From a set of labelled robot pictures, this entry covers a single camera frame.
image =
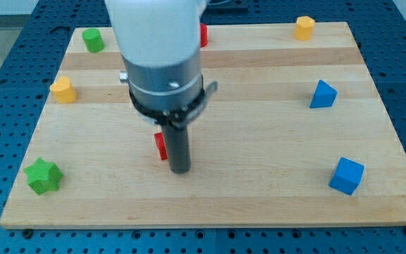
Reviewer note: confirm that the red block behind arm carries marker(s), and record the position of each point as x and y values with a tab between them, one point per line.
203	35

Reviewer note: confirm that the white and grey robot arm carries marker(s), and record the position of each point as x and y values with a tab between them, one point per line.
159	41

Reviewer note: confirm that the red star block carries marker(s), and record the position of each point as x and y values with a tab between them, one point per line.
160	145

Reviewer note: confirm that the yellow heart block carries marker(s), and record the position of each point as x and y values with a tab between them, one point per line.
63	91

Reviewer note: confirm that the green star block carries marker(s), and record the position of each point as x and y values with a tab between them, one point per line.
43	176

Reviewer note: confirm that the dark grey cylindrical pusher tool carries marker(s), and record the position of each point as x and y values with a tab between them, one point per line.
177	148

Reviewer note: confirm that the wooden board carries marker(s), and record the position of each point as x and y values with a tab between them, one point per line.
261	157

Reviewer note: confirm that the blue triangle block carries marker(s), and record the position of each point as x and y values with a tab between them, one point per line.
324	95

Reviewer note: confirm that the green cylinder block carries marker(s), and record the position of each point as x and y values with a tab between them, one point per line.
93	40

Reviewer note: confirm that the yellow hexagon block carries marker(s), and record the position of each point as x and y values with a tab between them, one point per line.
304	26

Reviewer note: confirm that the blue cube block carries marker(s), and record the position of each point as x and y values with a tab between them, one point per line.
347	176

